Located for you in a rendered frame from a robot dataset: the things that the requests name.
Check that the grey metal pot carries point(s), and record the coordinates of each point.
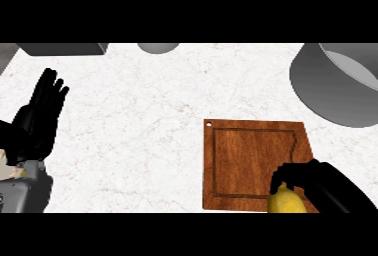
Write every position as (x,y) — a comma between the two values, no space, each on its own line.
(334,90)

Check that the grey round object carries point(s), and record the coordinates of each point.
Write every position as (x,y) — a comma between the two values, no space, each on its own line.
(156,47)

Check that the dark grey box appliance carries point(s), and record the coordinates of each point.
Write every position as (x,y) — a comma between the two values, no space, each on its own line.
(63,48)

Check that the yellow lemon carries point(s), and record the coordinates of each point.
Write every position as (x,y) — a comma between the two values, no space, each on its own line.
(286,202)

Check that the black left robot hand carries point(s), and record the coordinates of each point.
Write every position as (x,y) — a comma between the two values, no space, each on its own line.
(34,126)

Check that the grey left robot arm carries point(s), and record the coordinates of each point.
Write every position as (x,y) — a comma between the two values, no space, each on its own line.
(22,190)

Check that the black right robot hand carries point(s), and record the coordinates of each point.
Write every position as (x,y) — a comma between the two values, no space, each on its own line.
(325,186)

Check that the brown wooden cutting board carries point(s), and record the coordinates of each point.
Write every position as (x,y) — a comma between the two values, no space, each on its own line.
(245,160)

